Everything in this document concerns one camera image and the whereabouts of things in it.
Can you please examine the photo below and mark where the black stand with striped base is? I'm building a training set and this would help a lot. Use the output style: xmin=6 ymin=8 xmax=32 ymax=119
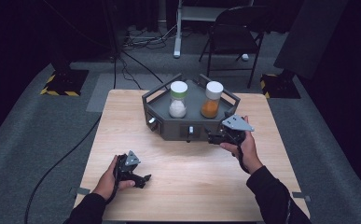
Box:
xmin=259 ymin=69 xmax=302 ymax=100
xmin=39 ymin=0 xmax=90 ymax=98

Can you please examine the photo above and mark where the grey spice rack with drawers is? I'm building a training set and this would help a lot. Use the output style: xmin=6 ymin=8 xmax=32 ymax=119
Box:
xmin=141 ymin=73 xmax=242 ymax=144

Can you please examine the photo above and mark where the person's right hand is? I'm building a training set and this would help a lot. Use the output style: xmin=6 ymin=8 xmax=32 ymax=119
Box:
xmin=219 ymin=115 xmax=264 ymax=175

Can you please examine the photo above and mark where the person's left hand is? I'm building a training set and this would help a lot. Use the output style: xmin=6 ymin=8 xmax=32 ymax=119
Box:
xmin=90 ymin=154 xmax=136 ymax=202

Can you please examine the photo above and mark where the black folding chair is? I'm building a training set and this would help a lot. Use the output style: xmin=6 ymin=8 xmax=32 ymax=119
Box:
xmin=198 ymin=5 xmax=271 ymax=90

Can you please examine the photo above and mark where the dark grey panel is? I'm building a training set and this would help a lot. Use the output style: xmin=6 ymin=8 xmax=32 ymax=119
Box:
xmin=272 ymin=0 xmax=351 ymax=80

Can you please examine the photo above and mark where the thick black floor cable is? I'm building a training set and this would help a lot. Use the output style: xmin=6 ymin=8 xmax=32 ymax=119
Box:
xmin=23 ymin=113 xmax=104 ymax=224

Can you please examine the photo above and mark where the grey table bracket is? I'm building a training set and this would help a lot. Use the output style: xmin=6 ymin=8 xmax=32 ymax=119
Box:
xmin=291 ymin=191 xmax=312 ymax=203
xmin=75 ymin=186 xmax=91 ymax=197

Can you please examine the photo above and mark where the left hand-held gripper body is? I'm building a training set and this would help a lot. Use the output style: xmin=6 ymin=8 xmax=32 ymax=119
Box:
xmin=113 ymin=150 xmax=145 ymax=189

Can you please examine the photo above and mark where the white desk frame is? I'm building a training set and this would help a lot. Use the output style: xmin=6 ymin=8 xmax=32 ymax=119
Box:
xmin=172 ymin=0 xmax=255 ymax=60

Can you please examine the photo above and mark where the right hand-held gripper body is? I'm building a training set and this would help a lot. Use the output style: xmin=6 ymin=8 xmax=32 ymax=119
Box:
xmin=212 ymin=114 xmax=256 ymax=147

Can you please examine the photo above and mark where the bundle of floor cables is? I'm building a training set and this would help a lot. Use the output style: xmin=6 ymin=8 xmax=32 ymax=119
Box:
xmin=122 ymin=25 xmax=178 ymax=51

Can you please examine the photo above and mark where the white salt jar green band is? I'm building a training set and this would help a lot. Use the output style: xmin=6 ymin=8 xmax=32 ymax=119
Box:
xmin=168 ymin=80 xmax=189 ymax=119

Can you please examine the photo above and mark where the orange spice jar white lid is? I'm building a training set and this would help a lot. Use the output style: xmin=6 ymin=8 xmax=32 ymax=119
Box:
xmin=200 ymin=80 xmax=225 ymax=119

